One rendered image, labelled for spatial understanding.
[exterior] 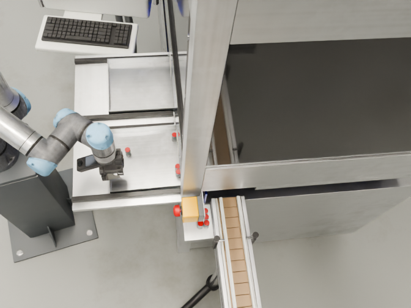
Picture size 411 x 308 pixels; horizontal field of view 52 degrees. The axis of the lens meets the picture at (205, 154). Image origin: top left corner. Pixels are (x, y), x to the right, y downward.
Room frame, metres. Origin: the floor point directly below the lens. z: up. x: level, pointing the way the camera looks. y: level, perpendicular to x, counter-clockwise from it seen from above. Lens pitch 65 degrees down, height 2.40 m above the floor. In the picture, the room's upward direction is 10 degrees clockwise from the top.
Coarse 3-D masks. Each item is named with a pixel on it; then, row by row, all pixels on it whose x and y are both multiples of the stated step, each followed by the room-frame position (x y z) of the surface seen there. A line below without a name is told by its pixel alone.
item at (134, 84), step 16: (112, 64) 1.05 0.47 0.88; (128, 64) 1.07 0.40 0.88; (144, 64) 1.08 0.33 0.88; (160, 64) 1.10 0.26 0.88; (112, 80) 0.97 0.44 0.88; (128, 80) 0.99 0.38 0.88; (144, 80) 1.00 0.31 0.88; (160, 80) 1.02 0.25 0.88; (112, 96) 0.90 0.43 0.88; (128, 96) 0.91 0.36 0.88; (144, 96) 0.93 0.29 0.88; (160, 96) 0.94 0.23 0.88; (112, 112) 0.81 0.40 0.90; (128, 112) 0.83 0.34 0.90
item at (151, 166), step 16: (128, 128) 0.75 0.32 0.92; (144, 128) 0.76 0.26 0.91; (160, 128) 0.78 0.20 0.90; (128, 144) 0.69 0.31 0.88; (144, 144) 0.71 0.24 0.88; (160, 144) 0.72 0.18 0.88; (176, 144) 0.73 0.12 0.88; (128, 160) 0.63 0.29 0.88; (144, 160) 0.64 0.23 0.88; (160, 160) 0.65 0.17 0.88; (176, 160) 0.66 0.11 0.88; (128, 176) 0.56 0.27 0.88; (144, 176) 0.57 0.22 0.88; (160, 176) 0.58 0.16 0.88; (112, 192) 0.48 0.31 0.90
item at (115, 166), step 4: (116, 148) 0.57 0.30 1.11; (116, 152) 0.56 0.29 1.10; (120, 152) 0.56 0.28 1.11; (116, 156) 0.54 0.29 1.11; (120, 156) 0.54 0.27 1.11; (116, 160) 0.53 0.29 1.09; (120, 160) 0.53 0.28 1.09; (104, 164) 0.50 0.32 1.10; (108, 164) 0.53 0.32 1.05; (112, 164) 0.53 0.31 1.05; (116, 164) 0.53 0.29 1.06; (120, 164) 0.53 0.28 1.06; (100, 168) 0.51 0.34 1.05; (104, 168) 0.51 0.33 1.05; (108, 168) 0.51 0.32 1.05; (112, 168) 0.52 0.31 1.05; (116, 168) 0.52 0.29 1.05; (120, 168) 0.52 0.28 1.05; (100, 172) 0.50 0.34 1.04; (104, 172) 0.50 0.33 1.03; (108, 172) 0.52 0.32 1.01; (112, 172) 0.52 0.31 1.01; (116, 172) 0.52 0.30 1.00; (120, 172) 0.52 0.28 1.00
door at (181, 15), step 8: (176, 0) 0.91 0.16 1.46; (184, 0) 0.73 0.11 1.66; (176, 8) 0.91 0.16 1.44; (184, 8) 0.72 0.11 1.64; (176, 16) 0.90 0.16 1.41; (184, 16) 0.71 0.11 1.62; (176, 24) 0.90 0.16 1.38; (184, 24) 0.71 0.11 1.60; (176, 32) 0.90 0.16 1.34; (184, 32) 0.70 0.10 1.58; (176, 40) 0.89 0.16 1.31; (184, 40) 0.69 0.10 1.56; (176, 48) 0.89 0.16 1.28; (184, 48) 0.69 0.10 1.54; (176, 56) 0.88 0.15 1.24; (184, 56) 0.68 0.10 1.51; (184, 64) 0.67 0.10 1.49; (184, 72) 0.66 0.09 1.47; (184, 80) 0.66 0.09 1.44; (184, 88) 0.65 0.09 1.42
